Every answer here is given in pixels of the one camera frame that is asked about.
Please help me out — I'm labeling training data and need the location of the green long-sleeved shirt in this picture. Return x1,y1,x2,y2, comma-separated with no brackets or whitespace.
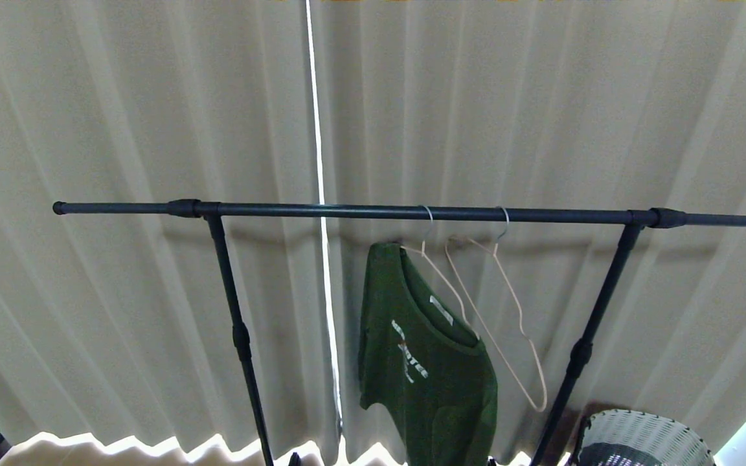
358,242,499,466

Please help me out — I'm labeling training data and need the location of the beige curtain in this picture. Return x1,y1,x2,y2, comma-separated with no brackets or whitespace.
0,0,746,466

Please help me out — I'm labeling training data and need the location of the pink clothes hanger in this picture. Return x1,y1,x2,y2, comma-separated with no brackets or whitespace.
444,206,548,413
401,206,480,340

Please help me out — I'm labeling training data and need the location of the black clothes rack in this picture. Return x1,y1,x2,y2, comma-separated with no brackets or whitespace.
52,199,746,466

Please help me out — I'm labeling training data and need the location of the white laundry basket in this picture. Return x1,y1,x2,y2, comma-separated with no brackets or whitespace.
567,409,717,466

